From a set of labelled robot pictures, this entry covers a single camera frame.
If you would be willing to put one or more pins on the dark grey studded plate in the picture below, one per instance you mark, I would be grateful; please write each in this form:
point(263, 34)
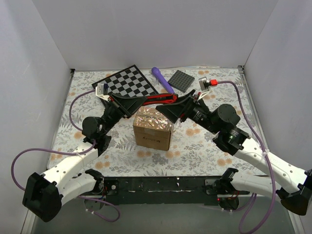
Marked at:
point(181, 81)

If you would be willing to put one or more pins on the red black utility knife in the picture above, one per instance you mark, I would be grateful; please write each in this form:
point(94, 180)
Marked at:
point(165, 98)

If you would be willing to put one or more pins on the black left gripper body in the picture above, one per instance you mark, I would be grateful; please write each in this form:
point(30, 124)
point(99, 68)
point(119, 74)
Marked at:
point(117, 105)

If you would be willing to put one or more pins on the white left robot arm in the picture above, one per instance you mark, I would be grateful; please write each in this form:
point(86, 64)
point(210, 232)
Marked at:
point(46, 193)

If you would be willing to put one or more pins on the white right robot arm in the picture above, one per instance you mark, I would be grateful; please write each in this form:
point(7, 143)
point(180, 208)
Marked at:
point(289, 185)

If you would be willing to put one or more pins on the black white checkerboard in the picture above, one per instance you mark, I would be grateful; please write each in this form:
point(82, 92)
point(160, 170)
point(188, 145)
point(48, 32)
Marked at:
point(129, 82)

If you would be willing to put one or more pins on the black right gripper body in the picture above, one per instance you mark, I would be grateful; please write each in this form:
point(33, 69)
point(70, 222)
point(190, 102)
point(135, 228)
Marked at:
point(188, 108)

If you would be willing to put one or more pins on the brown taped cardboard box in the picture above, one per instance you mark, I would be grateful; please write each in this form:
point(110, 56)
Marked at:
point(152, 129)

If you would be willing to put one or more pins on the purple cylindrical handle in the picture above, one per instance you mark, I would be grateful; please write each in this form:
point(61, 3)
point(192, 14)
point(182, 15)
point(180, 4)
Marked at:
point(156, 72)

